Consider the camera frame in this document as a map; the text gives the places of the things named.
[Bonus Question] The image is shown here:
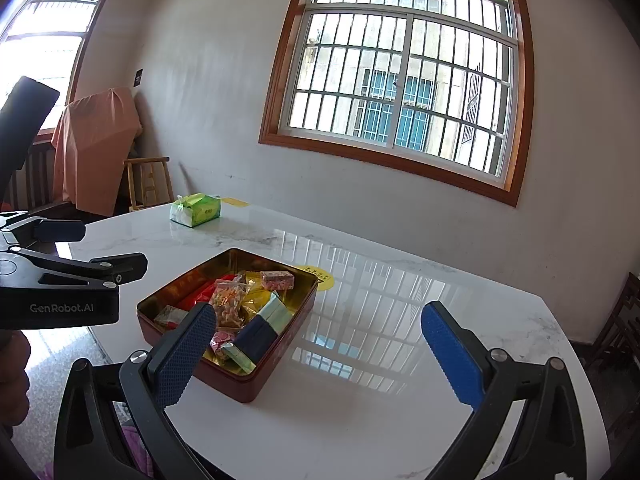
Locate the large yellow snack packet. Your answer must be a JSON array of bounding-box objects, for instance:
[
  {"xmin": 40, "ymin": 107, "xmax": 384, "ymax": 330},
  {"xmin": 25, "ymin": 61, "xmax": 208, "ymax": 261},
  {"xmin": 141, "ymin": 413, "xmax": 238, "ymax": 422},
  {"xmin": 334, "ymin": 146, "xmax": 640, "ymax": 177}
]
[{"xmin": 240, "ymin": 285, "xmax": 281, "ymax": 316}]

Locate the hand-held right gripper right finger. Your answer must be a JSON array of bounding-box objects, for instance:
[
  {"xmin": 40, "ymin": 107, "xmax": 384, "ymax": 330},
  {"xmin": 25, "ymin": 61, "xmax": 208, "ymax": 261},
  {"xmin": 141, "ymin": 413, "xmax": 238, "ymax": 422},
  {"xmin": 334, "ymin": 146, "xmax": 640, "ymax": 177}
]
[{"xmin": 421, "ymin": 301, "xmax": 587, "ymax": 480}]

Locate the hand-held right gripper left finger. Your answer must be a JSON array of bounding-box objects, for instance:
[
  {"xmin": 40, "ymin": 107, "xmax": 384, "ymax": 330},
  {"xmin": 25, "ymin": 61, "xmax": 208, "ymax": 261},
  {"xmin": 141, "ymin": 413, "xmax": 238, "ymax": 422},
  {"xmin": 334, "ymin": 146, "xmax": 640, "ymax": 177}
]
[{"xmin": 52, "ymin": 301, "xmax": 217, "ymax": 480}]

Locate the silver red snack packet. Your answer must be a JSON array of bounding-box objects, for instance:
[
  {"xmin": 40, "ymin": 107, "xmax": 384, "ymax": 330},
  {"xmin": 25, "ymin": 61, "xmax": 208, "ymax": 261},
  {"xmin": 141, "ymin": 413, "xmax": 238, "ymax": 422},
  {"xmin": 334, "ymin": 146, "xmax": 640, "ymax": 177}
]
[{"xmin": 154, "ymin": 305, "xmax": 190, "ymax": 331}]

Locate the pink patterned cloth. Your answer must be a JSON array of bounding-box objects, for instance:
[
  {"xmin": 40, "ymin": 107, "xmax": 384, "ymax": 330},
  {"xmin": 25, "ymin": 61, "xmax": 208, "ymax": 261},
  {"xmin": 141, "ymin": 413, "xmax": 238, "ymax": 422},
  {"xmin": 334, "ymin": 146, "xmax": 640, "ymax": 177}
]
[{"xmin": 120, "ymin": 422, "xmax": 156, "ymax": 480}]

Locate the wooden chair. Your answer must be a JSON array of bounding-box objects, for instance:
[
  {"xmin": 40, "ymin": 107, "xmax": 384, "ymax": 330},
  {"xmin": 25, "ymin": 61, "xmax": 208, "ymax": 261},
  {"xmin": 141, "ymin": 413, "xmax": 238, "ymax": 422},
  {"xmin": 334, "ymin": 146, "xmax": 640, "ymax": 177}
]
[{"xmin": 122, "ymin": 156, "xmax": 176, "ymax": 211}]

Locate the dark wooden slatted bench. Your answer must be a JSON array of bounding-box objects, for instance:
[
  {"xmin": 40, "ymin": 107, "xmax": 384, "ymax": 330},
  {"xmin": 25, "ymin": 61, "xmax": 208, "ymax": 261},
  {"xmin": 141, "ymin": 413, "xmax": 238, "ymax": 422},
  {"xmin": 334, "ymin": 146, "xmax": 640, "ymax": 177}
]
[{"xmin": 10, "ymin": 132, "xmax": 76, "ymax": 221}]

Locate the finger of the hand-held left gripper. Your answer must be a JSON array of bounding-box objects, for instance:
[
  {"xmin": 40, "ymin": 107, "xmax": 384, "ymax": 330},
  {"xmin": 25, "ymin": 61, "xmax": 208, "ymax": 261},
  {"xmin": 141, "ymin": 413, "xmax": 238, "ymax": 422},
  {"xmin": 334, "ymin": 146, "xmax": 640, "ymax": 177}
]
[
  {"xmin": 0, "ymin": 212, "xmax": 86, "ymax": 250},
  {"xmin": 0, "ymin": 250, "xmax": 148, "ymax": 287}
]

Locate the large round yellow sticker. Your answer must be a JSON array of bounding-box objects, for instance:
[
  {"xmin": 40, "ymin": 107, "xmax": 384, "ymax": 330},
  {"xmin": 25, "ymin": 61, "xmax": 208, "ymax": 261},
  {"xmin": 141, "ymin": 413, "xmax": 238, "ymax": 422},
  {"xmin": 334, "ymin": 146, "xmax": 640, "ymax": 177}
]
[{"xmin": 292, "ymin": 264, "xmax": 337, "ymax": 292}]

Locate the narrow barred window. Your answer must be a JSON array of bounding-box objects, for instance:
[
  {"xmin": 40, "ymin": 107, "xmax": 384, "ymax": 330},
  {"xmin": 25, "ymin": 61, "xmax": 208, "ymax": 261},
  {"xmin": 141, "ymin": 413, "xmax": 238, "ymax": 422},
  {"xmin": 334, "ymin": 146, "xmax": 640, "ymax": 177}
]
[{"xmin": 0, "ymin": 0, "xmax": 110, "ymax": 136}]

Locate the green tissue pack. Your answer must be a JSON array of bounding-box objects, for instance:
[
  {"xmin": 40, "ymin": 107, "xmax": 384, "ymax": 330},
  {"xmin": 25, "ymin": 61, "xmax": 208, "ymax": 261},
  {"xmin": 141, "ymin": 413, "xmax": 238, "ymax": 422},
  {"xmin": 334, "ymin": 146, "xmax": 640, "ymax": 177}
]
[{"xmin": 169, "ymin": 192, "xmax": 222, "ymax": 229}]

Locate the barred window with wooden frame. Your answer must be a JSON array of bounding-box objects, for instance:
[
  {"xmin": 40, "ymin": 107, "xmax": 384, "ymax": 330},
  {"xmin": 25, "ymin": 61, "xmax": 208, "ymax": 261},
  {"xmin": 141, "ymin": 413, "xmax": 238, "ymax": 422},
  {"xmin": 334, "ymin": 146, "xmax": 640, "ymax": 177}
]
[{"xmin": 258, "ymin": 0, "xmax": 536, "ymax": 208}]

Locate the clear packet of brown snacks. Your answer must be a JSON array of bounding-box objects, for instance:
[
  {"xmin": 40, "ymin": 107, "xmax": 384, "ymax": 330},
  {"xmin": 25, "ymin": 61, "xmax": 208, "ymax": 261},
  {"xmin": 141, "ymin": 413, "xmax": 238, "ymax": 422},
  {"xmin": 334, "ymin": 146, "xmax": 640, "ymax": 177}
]
[{"xmin": 209, "ymin": 277, "xmax": 256, "ymax": 331}]

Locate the pink patterned snack packet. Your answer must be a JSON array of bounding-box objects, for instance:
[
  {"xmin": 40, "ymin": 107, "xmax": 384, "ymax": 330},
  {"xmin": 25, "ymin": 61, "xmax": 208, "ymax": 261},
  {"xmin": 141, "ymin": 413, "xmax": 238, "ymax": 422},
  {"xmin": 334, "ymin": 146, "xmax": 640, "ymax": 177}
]
[{"xmin": 260, "ymin": 270, "xmax": 296, "ymax": 291}]

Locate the red tin box gold inside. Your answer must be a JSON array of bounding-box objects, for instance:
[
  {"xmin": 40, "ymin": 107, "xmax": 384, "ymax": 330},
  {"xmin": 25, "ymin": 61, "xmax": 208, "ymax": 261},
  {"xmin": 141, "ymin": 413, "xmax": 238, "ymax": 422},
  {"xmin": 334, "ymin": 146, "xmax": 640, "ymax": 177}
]
[{"xmin": 136, "ymin": 247, "xmax": 320, "ymax": 404}]

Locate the navy snack packet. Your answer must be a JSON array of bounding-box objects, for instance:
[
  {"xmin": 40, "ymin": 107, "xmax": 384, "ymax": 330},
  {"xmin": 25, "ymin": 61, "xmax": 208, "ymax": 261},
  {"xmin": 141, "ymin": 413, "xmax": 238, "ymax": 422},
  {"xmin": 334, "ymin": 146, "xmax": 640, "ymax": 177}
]
[{"xmin": 222, "ymin": 292, "xmax": 296, "ymax": 375}]

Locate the person's left hand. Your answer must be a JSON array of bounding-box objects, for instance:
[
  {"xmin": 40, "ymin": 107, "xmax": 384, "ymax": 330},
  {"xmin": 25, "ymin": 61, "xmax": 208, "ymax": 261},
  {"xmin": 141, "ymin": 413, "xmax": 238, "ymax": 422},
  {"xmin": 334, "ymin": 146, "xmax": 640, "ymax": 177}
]
[{"xmin": 0, "ymin": 332, "xmax": 31, "ymax": 428}]

